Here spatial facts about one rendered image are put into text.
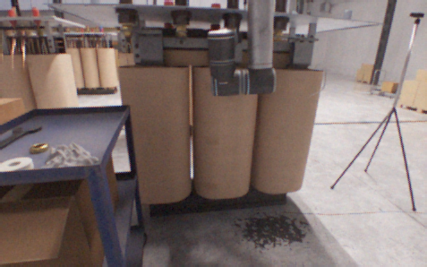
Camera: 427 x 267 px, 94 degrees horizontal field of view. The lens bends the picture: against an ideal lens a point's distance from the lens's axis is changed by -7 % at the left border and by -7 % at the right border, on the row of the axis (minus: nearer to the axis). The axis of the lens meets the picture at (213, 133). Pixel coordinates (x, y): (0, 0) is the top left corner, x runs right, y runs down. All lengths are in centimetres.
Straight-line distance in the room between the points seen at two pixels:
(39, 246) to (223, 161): 106
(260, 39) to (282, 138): 76
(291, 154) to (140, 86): 105
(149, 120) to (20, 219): 82
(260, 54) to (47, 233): 86
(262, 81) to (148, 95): 63
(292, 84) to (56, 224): 127
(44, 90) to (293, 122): 289
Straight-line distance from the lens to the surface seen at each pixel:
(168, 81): 122
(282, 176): 161
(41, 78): 330
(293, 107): 143
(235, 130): 133
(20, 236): 64
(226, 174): 145
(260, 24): 91
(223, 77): 90
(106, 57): 690
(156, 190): 148
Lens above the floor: 115
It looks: 20 degrees down
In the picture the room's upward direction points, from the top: 1 degrees clockwise
